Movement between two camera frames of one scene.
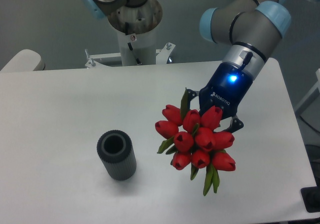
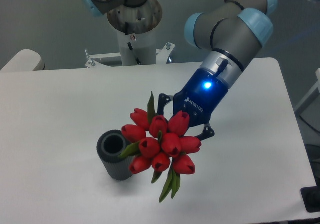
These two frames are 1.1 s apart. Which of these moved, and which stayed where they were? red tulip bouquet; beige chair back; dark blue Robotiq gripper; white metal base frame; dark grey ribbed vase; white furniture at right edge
Moved: dark blue Robotiq gripper; red tulip bouquet
Stayed: white metal base frame; beige chair back; dark grey ribbed vase; white furniture at right edge
